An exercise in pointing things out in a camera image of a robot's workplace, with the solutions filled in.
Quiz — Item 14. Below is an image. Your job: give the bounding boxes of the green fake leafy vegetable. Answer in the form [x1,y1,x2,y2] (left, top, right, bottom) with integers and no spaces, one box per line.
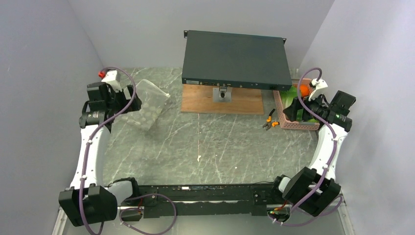
[279,86,298,109]

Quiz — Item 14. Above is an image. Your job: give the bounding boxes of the polka dot zip top bag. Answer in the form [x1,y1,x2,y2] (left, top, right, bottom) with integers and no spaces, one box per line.
[120,79,170,131]

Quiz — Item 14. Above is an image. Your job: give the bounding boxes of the orange fake fruit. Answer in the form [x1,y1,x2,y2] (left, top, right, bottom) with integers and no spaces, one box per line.
[299,84,311,98]

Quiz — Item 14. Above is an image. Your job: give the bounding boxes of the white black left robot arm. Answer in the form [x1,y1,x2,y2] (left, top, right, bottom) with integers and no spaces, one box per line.
[58,82,142,228]

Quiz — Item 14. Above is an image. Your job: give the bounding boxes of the pink plastic basket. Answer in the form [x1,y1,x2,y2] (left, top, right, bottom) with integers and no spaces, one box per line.
[273,79,320,131]

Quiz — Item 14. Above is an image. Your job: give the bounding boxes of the wooden board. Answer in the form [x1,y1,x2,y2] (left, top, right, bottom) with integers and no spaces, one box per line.
[181,85,264,115]

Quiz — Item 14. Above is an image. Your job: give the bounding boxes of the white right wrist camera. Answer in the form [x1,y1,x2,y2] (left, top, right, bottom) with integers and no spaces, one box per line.
[308,78,328,101]

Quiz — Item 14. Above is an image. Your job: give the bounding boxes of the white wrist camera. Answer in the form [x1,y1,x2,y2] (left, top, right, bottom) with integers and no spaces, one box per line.
[98,70,122,92]
[308,78,328,101]

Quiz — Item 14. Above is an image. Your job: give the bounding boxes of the orange handled pliers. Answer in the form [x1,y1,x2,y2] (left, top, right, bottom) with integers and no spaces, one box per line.
[262,108,279,131]

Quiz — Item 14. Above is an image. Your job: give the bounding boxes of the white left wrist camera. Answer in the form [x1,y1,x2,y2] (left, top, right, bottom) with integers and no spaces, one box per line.
[98,70,122,92]

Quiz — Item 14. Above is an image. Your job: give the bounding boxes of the grey metal bracket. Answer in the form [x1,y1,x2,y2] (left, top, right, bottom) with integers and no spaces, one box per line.
[212,87,232,103]

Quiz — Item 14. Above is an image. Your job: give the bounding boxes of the dark network switch box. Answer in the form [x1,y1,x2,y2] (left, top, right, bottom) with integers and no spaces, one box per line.
[182,30,292,91]

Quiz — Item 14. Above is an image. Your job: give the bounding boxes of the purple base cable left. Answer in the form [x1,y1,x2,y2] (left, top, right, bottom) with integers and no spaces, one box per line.
[119,194,178,235]

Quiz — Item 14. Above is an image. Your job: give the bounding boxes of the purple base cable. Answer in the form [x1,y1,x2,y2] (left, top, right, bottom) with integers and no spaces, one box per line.
[119,194,178,235]
[268,194,345,227]

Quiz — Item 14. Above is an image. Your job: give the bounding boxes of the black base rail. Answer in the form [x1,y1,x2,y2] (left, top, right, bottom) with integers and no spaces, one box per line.
[120,182,290,218]

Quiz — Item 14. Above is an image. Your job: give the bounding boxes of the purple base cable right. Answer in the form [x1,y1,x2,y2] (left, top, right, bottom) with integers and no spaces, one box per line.
[268,194,345,227]

